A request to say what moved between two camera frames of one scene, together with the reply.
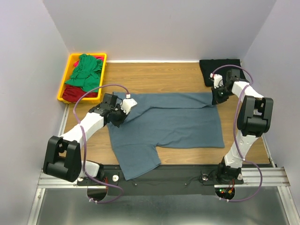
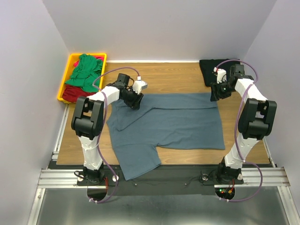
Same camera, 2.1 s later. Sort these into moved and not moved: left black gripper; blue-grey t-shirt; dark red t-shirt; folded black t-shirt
Moved: left black gripper
Not moved: blue-grey t-shirt; dark red t-shirt; folded black t-shirt
